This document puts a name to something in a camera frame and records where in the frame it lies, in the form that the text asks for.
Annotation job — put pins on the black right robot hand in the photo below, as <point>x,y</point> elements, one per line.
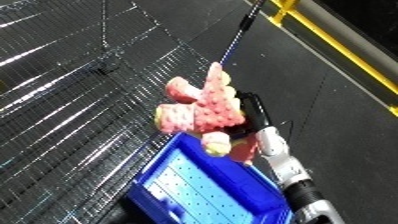
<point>256,113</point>

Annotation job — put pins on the pink spotted soft toy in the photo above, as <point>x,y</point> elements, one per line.
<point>207,110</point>

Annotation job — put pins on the pale right robot arm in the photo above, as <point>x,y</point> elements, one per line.
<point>285,160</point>

